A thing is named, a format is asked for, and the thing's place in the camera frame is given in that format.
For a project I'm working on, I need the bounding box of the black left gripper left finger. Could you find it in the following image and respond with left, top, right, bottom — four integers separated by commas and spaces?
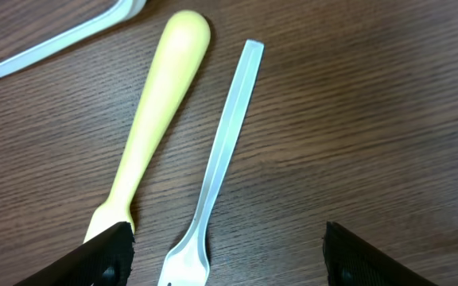
17, 222, 134, 286

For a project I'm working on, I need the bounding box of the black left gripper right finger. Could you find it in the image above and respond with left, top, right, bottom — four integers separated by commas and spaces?
323, 222, 436, 286

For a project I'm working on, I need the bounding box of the yellow plastic fork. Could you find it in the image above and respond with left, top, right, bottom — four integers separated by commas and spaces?
84, 10, 211, 242

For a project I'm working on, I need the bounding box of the bent white plastic fork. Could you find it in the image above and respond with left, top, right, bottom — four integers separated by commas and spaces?
0, 0, 146, 78

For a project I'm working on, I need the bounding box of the translucent slim plastic fork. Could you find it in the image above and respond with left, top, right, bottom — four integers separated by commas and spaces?
157, 40, 265, 286

